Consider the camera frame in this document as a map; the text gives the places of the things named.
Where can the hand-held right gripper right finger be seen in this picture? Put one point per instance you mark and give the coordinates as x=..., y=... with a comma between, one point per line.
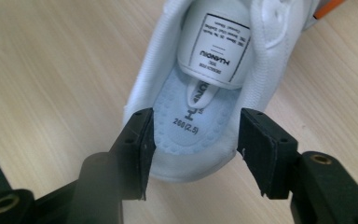
x=267, y=155

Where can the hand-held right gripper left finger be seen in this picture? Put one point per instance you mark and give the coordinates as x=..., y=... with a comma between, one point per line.
x=133, y=155

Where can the white sneaker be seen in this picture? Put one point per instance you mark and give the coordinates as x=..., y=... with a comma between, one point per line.
x=217, y=62

